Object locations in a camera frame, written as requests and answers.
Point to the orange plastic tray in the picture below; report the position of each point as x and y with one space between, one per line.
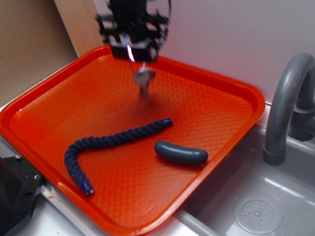
135 190

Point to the grey curved faucet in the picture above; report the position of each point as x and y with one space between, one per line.
292 112

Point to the grey sausage-shaped toy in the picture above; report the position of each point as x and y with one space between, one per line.
180 154

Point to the silver keys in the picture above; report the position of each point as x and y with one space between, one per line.
142 77

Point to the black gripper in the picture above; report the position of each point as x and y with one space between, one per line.
130 22

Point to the brown cardboard panel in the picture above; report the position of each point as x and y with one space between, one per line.
33 44

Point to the light wooden board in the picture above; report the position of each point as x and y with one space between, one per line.
78 17

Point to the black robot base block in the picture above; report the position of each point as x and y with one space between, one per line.
20 184

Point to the grey plastic sink basin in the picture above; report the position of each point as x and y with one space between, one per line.
244 196

